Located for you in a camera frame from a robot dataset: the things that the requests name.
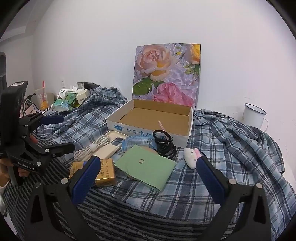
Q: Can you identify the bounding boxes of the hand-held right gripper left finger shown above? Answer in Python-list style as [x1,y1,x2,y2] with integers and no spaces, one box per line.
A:
[24,156,101,241]

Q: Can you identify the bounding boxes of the cartoon printed bag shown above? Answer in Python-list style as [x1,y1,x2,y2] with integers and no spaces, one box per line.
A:
[20,94,45,118]

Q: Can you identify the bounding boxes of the gold foil packet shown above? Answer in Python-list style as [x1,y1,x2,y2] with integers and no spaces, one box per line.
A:
[69,158,117,187]

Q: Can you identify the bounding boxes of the white enamel mug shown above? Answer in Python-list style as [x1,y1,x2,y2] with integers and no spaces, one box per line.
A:
[242,103,270,130]

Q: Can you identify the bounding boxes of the white carton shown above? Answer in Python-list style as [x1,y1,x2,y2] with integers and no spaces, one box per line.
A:
[57,89,70,100]

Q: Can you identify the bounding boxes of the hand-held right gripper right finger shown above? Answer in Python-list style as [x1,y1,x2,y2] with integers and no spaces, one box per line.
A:
[196,156,272,241]

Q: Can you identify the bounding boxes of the person's left hand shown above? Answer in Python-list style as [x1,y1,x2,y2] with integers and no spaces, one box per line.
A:
[0,159,28,186]

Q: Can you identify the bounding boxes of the dark grey bag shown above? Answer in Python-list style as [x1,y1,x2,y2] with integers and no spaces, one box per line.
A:
[77,82,102,90]

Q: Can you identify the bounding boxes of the black hair band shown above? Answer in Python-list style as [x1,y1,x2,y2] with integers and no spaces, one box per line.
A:
[153,129,173,141]

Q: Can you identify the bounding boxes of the floral printed board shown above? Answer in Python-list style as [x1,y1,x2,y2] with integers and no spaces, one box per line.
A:
[132,43,201,110]

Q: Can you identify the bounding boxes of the drink cup with red straw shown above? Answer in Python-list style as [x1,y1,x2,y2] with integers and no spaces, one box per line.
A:
[35,81,49,111]

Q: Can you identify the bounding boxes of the green tissue pack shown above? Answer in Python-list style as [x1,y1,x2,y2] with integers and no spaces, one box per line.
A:
[53,91,80,112]

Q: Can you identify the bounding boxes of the white plush cat hair tie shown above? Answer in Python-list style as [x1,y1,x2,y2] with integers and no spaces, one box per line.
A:
[184,147,202,168]

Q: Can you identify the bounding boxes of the small white box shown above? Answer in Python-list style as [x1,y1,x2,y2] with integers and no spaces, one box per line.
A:
[75,89,90,106]

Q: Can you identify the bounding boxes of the white charging cable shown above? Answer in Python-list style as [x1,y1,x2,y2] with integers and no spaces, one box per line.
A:
[73,135,111,162]

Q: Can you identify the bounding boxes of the blue plaid shirt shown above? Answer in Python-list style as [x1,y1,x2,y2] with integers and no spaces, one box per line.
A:
[35,86,292,241]

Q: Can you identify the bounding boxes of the blue plastic packet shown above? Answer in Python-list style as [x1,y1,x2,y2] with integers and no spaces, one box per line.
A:
[121,136,156,151]

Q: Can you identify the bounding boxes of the beige phone case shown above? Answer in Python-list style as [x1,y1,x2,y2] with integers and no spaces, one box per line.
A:
[89,130,129,160]

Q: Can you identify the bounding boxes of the green felt pouch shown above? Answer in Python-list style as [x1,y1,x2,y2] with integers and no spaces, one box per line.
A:
[114,145,176,192]

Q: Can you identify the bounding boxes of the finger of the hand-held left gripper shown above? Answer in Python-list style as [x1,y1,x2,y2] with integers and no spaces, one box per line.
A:
[30,142,76,163]
[22,112,64,134]

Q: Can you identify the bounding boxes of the black spiral hair tie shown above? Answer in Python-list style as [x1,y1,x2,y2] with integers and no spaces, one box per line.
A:
[154,139,176,159]

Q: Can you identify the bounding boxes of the white cardboard box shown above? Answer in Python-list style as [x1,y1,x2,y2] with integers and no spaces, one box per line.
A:
[105,98,193,149]

